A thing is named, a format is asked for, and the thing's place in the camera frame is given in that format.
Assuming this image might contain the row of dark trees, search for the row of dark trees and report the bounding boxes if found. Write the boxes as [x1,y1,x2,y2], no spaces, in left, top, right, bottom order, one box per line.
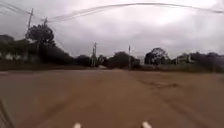
[43,46,141,70]

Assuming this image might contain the thin pole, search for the thin pole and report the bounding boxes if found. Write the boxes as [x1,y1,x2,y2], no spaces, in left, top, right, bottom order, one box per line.
[127,44,132,69]

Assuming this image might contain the brown road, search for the brown road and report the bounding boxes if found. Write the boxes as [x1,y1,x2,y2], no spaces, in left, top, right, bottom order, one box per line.
[0,68,224,128]

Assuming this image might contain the round tree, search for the round tree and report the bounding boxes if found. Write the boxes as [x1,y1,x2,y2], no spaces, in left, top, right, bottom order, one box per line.
[144,47,170,66]

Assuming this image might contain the grass strip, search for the grass strip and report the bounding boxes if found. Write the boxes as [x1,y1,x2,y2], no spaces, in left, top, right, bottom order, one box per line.
[133,63,224,74]
[0,61,91,72]

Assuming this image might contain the building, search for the building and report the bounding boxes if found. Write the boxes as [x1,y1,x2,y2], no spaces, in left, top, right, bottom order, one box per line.
[173,53,195,66]

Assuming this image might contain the large dark tree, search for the large dark tree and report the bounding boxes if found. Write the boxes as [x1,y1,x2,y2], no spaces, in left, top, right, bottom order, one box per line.
[24,23,57,64]

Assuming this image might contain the tall utility pole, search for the tall utility pole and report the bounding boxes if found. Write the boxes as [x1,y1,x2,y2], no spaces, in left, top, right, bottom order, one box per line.
[25,8,35,63]

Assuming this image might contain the dark bushes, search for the dark bushes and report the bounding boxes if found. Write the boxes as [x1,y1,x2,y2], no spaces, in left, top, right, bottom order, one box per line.
[189,51,224,73]

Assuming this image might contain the overhead wires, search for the overhead wires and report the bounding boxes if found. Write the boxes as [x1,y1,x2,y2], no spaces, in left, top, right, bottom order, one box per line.
[0,0,224,26]

